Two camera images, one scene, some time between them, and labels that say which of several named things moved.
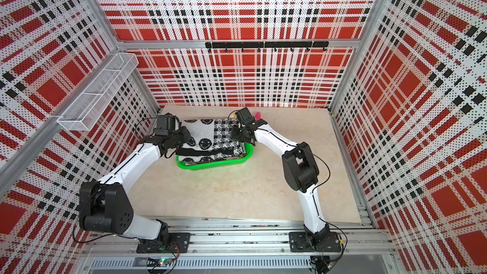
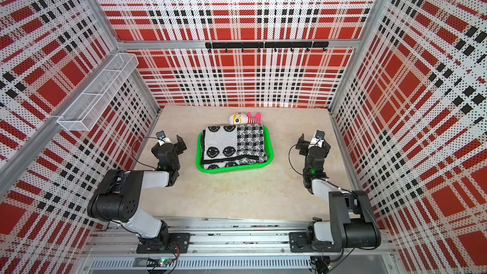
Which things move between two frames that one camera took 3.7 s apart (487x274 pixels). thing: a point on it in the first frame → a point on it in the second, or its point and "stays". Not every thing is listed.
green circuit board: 163,262 stays
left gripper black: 186,136 → 180,146
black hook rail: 307,45 stays
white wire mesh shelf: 85,108 stays
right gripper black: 234,134 → 305,146
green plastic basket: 202,166 → 269,153
